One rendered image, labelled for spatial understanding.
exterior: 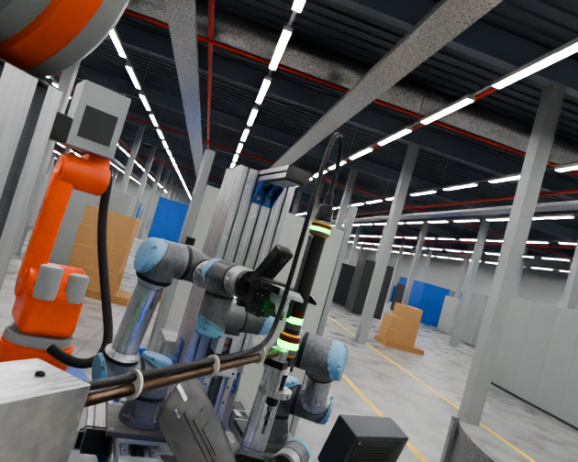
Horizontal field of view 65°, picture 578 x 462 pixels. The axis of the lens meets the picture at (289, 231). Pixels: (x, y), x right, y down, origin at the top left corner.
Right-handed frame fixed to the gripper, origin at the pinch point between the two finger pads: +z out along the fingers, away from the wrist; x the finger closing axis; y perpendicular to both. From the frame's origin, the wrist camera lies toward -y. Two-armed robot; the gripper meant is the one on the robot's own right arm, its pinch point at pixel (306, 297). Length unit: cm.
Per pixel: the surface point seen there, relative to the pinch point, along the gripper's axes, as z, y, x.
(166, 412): -1.1, 23.7, 24.2
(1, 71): 33, -13, 64
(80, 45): 33, -17, 61
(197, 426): -2.7, 27.5, 15.8
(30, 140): 31, -10, 62
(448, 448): -72, 91, -251
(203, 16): -724, -388, -288
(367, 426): -23, 42, -71
